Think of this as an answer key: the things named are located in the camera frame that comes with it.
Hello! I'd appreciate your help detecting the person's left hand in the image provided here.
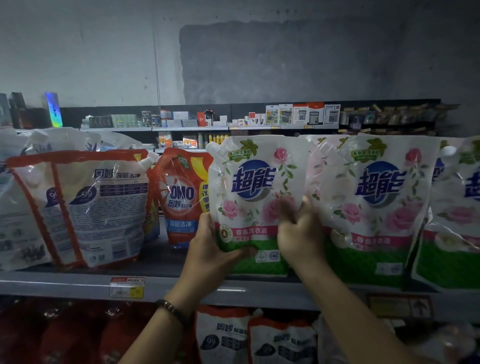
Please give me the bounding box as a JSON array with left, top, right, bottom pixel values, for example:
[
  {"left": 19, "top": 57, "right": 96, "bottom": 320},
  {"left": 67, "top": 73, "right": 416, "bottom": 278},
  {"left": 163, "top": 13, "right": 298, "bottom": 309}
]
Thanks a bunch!
[{"left": 166, "top": 212, "right": 256, "bottom": 309}]

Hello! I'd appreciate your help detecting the person's right hand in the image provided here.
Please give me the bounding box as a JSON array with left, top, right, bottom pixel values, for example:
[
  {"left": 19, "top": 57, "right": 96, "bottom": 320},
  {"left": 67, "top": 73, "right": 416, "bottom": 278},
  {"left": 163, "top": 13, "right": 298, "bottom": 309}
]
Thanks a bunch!
[{"left": 276, "top": 195, "right": 328, "bottom": 275}]

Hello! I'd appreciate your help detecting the grey metal shelf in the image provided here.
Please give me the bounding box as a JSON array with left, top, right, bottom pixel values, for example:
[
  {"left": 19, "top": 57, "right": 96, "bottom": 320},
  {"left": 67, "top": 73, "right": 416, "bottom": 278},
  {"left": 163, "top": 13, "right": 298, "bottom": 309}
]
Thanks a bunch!
[{"left": 0, "top": 240, "right": 480, "bottom": 364}]

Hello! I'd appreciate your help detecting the white lavender detergent pouches group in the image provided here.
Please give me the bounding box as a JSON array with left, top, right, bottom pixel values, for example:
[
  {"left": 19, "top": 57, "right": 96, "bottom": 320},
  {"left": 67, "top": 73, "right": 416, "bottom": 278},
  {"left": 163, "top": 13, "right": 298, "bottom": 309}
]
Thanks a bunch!
[{"left": 0, "top": 126, "right": 144, "bottom": 273}]

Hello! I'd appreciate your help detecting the person's right forearm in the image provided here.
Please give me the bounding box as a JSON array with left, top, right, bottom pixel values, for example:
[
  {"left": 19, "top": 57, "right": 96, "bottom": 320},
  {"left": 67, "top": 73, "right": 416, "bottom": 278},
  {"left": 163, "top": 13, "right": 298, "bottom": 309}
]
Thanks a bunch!
[{"left": 296, "top": 258, "right": 436, "bottom": 364}]

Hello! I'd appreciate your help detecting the row of red detergent bottles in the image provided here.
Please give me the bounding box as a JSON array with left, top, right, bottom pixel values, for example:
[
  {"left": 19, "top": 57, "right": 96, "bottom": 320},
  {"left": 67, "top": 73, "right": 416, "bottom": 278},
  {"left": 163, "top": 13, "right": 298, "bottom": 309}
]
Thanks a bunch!
[{"left": 0, "top": 296, "right": 198, "bottom": 364}]

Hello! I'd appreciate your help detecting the dark background shelf unit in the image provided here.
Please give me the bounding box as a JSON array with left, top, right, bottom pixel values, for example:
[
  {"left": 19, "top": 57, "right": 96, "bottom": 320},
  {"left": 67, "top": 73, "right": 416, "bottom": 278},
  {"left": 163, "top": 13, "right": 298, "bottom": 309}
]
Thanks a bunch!
[{"left": 0, "top": 97, "right": 459, "bottom": 151}]

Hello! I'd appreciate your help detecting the red-framed price tag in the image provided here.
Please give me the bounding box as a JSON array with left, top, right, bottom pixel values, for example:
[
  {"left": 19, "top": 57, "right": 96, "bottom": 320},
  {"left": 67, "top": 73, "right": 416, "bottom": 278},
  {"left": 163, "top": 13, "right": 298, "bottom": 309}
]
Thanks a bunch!
[
  {"left": 367, "top": 294, "right": 435, "bottom": 320},
  {"left": 109, "top": 276, "right": 147, "bottom": 300}
]

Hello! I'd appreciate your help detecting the row of small toiletry boxes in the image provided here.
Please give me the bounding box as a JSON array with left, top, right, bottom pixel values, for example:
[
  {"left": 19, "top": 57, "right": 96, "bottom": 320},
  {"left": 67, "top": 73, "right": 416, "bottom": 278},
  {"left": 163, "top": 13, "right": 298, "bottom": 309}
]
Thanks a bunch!
[{"left": 81, "top": 102, "right": 342, "bottom": 129}]

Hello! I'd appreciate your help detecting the row of small bottles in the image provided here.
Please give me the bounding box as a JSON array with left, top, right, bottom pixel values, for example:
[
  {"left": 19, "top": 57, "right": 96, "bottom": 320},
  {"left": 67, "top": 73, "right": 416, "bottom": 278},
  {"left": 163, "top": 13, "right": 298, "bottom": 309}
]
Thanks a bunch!
[{"left": 153, "top": 103, "right": 459, "bottom": 150}]

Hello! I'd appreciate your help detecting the row of boxed goods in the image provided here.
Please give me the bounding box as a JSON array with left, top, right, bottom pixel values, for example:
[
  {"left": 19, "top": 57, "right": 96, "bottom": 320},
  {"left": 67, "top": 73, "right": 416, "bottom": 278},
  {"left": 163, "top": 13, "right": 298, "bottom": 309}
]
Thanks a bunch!
[{"left": 0, "top": 91, "right": 65, "bottom": 130}]

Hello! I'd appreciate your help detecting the dark beaded bracelet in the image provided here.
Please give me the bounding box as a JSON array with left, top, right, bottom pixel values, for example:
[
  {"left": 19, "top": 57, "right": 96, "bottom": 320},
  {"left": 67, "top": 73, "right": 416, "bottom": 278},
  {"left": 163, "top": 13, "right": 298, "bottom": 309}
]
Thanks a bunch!
[{"left": 155, "top": 298, "right": 192, "bottom": 325}]

